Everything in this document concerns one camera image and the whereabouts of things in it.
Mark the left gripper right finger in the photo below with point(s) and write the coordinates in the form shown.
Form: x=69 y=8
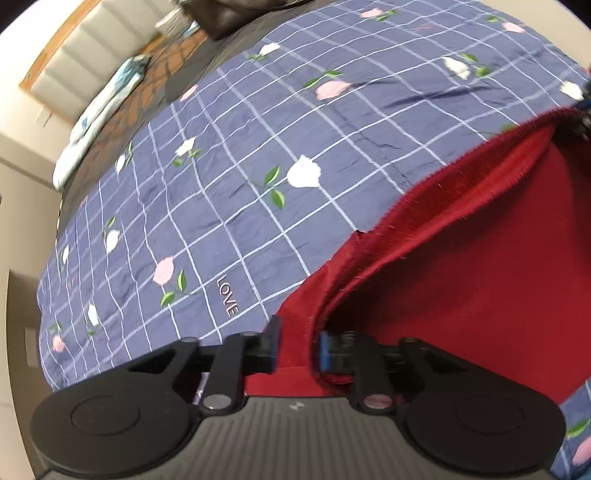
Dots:
x=335 y=352

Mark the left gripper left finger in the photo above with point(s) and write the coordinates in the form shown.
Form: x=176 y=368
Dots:
x=263 y=349

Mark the red long-sleeve shirt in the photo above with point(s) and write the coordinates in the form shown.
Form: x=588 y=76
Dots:
x=488 y=259

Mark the blue floral plaid quilt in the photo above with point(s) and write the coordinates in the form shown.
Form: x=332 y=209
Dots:
x=236 y=193

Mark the brown woven bed mat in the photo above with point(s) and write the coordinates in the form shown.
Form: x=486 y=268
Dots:
x=81 y=171

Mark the dark brown leather handbag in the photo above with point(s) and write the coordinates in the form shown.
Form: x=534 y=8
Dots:
x=221 y=18

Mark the grey padded headboard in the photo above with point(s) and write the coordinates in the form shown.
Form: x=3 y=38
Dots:
x=87 y=49

